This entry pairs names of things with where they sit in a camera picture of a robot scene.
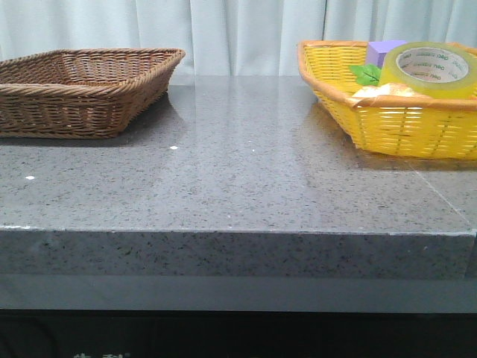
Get yellow wicker basket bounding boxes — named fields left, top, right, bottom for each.
left=297, top=40, right=476, bottom=160

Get yellow packing tape roll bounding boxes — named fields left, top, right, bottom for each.
left=379, top=42, right=476, bottom=99

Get brown wicker basket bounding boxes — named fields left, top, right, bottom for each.
left=1, top=48, right=186, bottom=139

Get white curtain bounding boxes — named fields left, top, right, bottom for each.
left=1, top=1, right=476, bottom=76

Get green plastic leaf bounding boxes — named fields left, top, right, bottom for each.
left=349, top=63, right=382, bottom=86

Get purple foam cube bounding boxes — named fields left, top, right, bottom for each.
left=364, top=40, right=407, bottom=68

